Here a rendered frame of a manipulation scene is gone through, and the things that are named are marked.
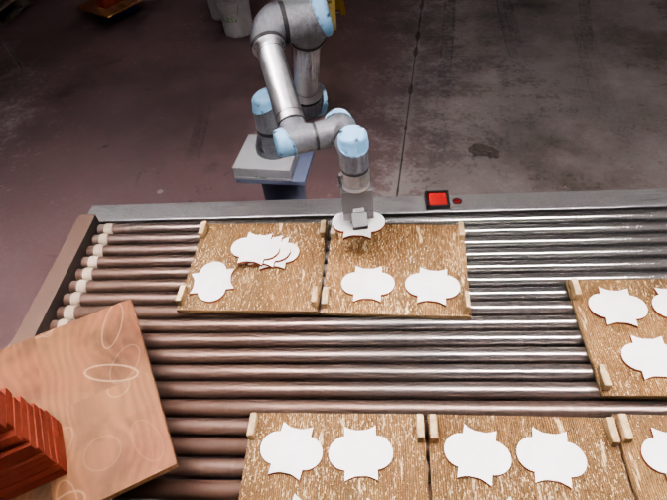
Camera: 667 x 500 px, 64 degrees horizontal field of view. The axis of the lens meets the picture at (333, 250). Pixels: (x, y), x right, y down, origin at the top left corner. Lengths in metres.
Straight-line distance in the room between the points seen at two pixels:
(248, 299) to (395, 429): 0.56
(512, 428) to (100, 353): 1.00
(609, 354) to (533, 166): 2.15
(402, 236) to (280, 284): 0.40
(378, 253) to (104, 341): 0.79
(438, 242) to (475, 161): 1.88
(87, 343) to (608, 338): 1.32
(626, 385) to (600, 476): 0.25
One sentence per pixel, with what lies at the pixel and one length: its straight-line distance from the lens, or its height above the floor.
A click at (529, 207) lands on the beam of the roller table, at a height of 0.92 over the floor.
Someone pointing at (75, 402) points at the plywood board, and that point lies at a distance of 1.42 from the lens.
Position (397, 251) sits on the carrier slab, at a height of 0.94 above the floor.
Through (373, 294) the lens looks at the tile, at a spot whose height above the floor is 0.95.
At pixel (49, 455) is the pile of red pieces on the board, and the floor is 1.12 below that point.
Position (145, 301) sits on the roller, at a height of 0.91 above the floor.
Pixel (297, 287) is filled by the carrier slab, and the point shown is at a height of 0.94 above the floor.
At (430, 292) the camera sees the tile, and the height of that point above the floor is 0.95.
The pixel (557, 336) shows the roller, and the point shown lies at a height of 0.92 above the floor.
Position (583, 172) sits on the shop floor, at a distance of 3.55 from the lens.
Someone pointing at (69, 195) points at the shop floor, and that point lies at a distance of 3.85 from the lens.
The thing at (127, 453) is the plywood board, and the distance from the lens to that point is 1.31.
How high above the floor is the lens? 2.14
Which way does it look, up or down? 47 degrees down
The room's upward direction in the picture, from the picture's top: 7 degrees counter-clockwise
